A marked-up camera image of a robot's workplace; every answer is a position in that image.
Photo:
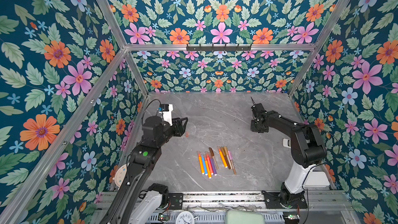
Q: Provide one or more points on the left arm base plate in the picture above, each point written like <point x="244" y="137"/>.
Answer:
<point x="167" y="200"/>

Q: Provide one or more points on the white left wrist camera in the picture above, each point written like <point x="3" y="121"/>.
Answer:
<point x="166" y="112"/>

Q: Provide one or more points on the orange highlighter right group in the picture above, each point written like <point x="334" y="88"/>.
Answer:
<point x="222" y="157"/>

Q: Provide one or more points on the blue highlighter pen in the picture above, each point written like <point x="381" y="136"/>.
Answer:
<point x="204" y="165"/>

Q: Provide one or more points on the brown cap beige marker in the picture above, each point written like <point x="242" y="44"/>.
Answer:
<point x="213" y="156"/>

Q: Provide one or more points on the pale green box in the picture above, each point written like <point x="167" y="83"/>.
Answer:
<point x="242" y="217"/>

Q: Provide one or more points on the dark brown marker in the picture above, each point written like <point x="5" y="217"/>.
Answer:
<point x="225" y="157"/>

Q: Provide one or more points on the beige round timer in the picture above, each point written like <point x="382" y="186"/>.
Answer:
<point x="120" y="175"/>

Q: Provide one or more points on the black hook rail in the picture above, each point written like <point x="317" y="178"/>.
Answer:
<point x="219" y="47"/>

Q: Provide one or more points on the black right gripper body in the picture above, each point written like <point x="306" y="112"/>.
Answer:
<point x="256" y="118"/>

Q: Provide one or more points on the white remote control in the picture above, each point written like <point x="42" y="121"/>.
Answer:
<point x="287" y="143"/>

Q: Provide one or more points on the white square box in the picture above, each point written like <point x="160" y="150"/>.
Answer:
<point x="316" y="179"/>

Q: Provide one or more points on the white alarm clock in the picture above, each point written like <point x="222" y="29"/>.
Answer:
<point x="185" y="217"/>

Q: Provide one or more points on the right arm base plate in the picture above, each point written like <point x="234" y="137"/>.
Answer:
<point x="284" y="199"/>

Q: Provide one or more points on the red highlighter in row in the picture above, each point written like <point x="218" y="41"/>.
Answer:
<point x="209" y="164"/>

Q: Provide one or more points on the orange highlighter far left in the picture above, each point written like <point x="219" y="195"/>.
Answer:
<point x="199" y="158"/>

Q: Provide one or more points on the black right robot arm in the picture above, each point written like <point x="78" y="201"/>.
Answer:
<point x="307" y="150"/>

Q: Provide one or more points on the purple highlighter pen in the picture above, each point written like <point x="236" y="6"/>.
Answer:
<point x="213" y="166"/>

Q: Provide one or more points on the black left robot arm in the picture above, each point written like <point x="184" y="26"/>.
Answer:
<point x="156" y="133"/>

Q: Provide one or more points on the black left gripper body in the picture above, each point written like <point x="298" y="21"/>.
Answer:
<point x="178" y="130"/>

